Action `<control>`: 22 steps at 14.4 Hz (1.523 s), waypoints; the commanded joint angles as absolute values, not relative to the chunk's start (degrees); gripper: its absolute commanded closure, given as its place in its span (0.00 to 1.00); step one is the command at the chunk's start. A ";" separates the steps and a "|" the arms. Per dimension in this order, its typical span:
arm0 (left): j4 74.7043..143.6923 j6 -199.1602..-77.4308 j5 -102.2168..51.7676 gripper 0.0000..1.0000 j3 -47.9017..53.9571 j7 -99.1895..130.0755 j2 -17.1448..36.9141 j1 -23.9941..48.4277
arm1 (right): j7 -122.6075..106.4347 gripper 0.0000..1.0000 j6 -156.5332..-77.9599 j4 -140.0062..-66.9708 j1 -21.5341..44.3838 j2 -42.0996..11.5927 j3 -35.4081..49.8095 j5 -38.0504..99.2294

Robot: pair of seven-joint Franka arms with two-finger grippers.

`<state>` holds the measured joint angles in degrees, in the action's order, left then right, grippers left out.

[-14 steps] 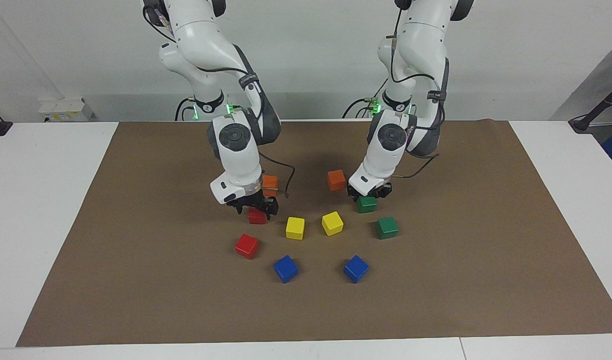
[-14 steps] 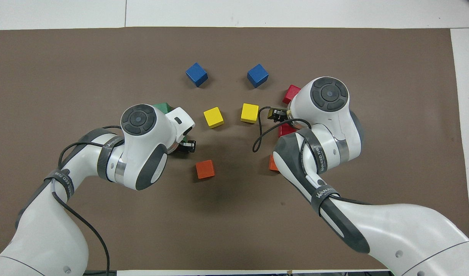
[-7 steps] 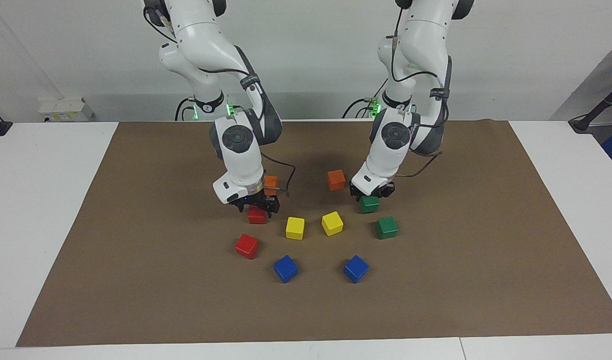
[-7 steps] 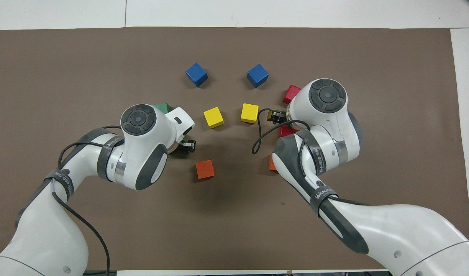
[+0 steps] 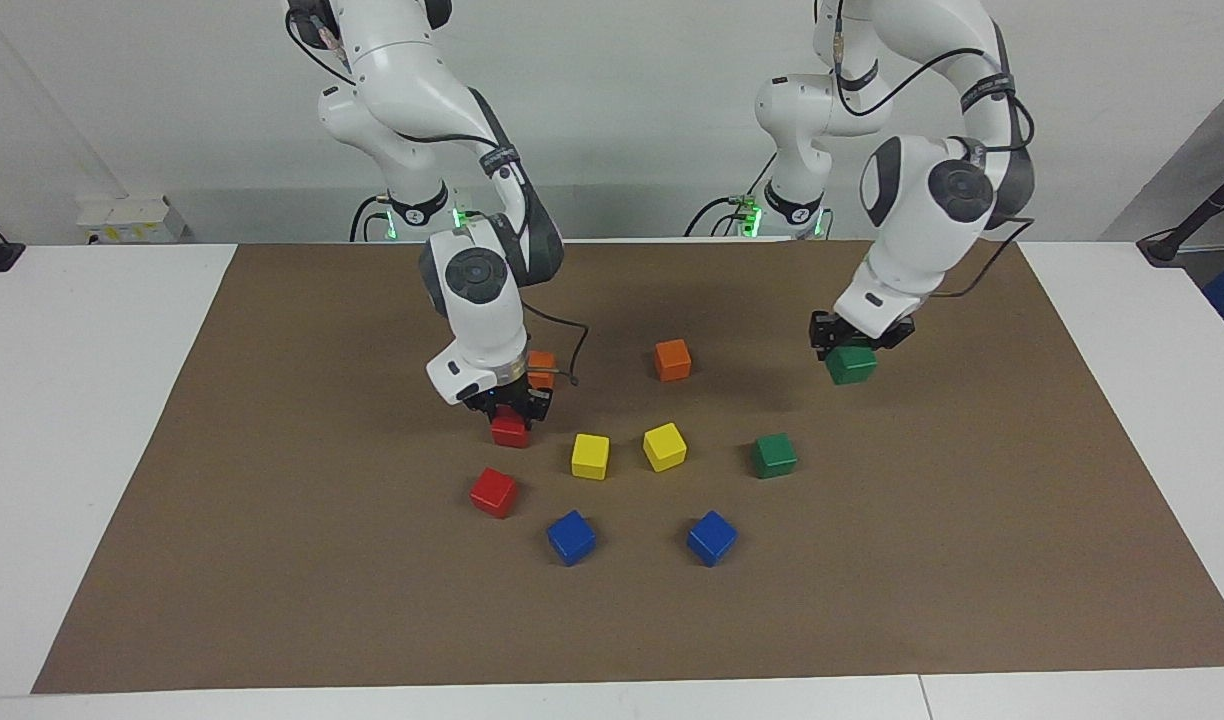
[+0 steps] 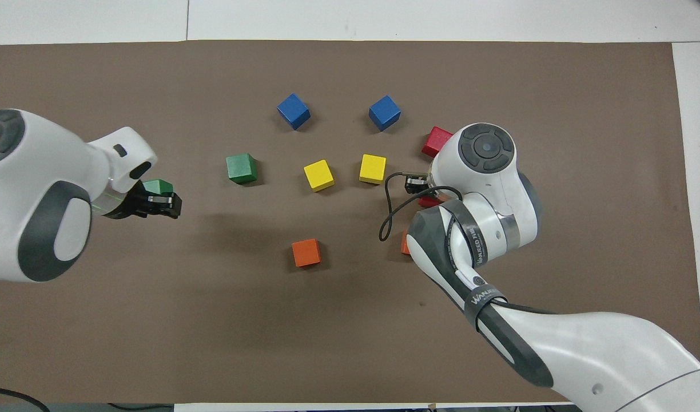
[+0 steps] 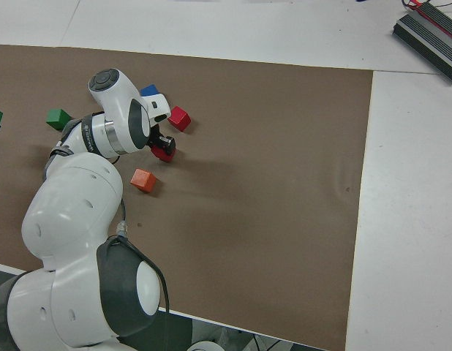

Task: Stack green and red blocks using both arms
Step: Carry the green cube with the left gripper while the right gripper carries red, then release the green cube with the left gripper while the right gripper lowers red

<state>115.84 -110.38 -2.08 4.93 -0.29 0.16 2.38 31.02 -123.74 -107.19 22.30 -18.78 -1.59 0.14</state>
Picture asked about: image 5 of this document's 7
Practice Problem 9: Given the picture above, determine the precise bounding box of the green wooden cube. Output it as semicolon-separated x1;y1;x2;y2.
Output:
825;345;878;386
751;433;799;479

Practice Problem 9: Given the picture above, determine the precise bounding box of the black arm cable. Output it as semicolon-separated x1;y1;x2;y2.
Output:
830;0;1037;301
285;0;591;387

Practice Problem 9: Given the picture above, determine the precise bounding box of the brown table mat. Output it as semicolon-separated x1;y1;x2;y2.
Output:
30;240;1224;696

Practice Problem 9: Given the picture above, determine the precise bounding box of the black tripod leg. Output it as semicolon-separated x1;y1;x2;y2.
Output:
1137;158;1224;267

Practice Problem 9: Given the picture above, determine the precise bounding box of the white power strip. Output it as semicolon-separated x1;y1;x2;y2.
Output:
77;195;187;245

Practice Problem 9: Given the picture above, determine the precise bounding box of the blue wooden cube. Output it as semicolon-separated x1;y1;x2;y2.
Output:
686;510;739;568
546;510;597;567

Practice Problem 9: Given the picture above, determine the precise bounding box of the black base cable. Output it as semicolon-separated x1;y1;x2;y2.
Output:
349;194;389;243
683;150;778;239

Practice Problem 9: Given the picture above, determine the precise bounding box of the yellow wooden cube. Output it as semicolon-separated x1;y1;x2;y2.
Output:
642;422;688;473
571;433;611;481

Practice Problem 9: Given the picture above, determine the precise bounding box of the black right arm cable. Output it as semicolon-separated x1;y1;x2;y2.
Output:
285;0;591;387

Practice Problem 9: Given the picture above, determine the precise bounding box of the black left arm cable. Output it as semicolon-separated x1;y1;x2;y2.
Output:
830;0;1037;301

